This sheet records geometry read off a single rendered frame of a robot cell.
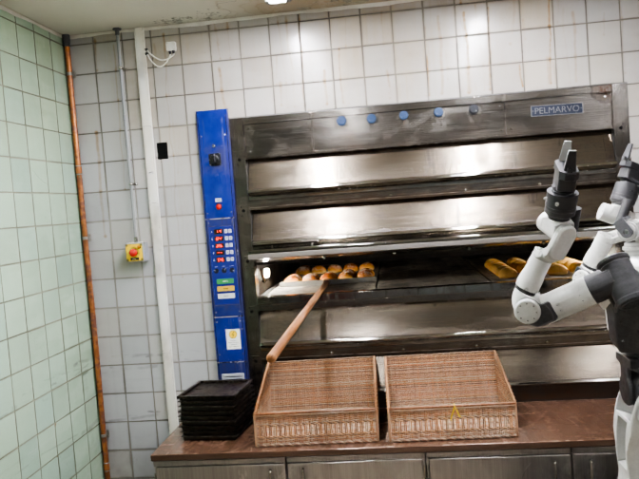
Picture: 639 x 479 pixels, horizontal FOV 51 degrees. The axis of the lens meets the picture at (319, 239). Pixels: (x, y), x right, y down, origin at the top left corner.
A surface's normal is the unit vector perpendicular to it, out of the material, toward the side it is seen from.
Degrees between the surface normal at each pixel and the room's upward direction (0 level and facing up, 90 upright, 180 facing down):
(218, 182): 90
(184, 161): 90
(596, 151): 70
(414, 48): 90
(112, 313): 90
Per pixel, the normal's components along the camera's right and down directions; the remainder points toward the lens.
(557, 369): -0.13, -0.29
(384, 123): -0.11, 0.06
